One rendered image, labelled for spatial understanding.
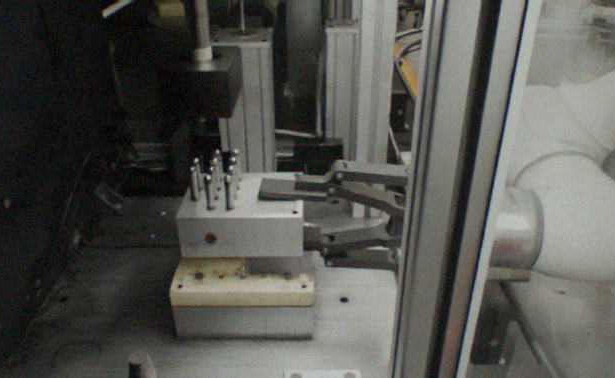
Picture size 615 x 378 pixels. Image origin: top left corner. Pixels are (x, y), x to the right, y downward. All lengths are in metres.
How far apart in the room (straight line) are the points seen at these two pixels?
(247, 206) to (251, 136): 0.28
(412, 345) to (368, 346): 0.22
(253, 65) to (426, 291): 0.50
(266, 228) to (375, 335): 0.18
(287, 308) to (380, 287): 0.15
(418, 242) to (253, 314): 0.29
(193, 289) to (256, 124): 0.32
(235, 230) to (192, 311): 0.11
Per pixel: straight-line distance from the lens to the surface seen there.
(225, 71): 0.48
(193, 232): 0.55
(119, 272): 0.74
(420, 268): 0.34
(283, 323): 0.59
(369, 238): 0.59
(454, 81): 0.29
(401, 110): 1.67
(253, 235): 0.54
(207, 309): 0.59
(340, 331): 0.62
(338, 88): 0.82
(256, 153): 0.82
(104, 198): 0.86
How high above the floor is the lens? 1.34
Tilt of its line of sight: 29 degrees down
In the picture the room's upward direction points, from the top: straight up
